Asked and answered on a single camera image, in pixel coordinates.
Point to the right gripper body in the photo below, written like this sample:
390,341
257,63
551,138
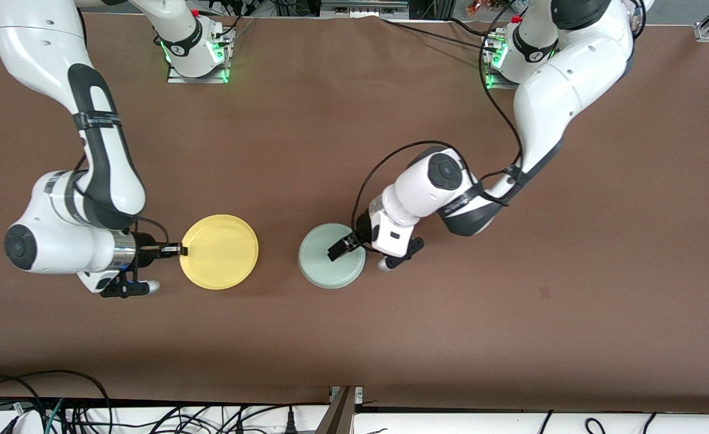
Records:
144,249

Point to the pale green round plate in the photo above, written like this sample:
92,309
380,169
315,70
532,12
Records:
324,265

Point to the yellow round plate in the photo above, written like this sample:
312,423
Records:
221,253

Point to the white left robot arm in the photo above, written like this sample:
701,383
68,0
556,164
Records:
559,90

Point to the brown table cover sheet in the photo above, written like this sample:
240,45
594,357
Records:
354,337

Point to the black power plug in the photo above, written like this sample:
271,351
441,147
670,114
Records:
291,425

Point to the aluminium profile with bracket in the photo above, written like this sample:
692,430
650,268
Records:
337,417

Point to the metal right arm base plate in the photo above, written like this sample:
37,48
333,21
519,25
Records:
176,77

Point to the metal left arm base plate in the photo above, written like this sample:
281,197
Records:
493,83

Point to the aluminium frame bar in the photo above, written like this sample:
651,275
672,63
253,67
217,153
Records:
363,8

